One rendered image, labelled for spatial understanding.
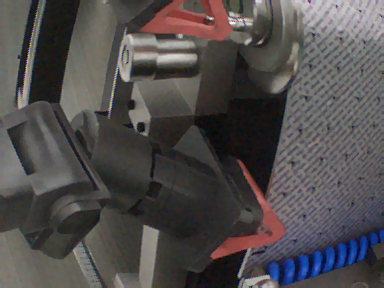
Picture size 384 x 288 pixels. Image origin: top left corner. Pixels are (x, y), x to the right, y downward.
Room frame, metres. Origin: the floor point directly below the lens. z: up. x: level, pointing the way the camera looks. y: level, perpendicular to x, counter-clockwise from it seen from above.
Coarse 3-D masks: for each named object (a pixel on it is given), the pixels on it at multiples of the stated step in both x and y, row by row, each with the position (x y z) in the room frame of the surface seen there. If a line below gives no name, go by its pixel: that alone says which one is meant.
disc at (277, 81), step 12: (288, 0) 0.57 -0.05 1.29; (300, 12) 0.55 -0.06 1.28; (300, 24) 0.55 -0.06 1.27; (300, 36) 0.55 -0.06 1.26; (288, 48) 0.56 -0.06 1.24; (300, 48) 0.55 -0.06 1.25; (240, 60) 0.63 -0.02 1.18; (288, 60) 0.56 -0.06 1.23; (300, 60) 0.55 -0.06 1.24; (252, 72) 0.61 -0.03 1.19; (264, 72) 0.59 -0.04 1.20; (276, 72) 0.57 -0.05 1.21; (288, 72) 0.56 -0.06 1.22; (264, 84) 0.59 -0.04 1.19; (276, 84) 0.57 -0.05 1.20; (288, 84) 0.56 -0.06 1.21
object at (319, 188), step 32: (288, 96) 0.56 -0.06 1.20; (288, 128) 0.56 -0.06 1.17; (320, 128) 0.57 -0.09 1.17; (352, 128) 0.59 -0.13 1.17; (288, 160) 0.56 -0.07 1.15; (320, 160) 0.58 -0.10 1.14; (352, 160) 0.59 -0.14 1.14; (288, 192) 0.56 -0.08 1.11; (320, 192) 0.58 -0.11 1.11; (352, 192) 0.60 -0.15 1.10; (288, 224) 0.57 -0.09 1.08; (320, 224) 0.59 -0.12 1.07; (352, 224) 0.61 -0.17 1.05; (256, 256) 0.56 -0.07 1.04; (288, 256) 0.58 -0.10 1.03
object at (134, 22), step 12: (108, 0) 0.54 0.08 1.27; (120, 0) 0.53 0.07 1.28; (132, 0) 0.52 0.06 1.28; (144, 0) 0.51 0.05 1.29; (156, 0) 0.50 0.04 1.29; (120, 12) 0.51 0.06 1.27; (132, 12) 0.50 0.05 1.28; (144, 12) 0.50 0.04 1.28; (132, 24) 0.50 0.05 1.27; (144, 24) 0.50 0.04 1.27
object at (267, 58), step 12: (276, 0) 0.57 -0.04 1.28; (276, 12) 0.57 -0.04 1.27; (288, 12) 0.56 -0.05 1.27; (276, 24) 0.57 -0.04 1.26; (288, 24) 0.56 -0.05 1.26; (276, 36) 0.57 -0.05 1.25; (288, 36) 0.56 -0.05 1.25; (240, 48) 0.62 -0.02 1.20; (252, 48) 0.60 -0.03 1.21; (264, 48) 0.58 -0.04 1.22; (276, 48) 0.57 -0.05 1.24; (252, 60) 0.60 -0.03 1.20; (264, 60) 0.58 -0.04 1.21; (276, 60) 0.56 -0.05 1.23
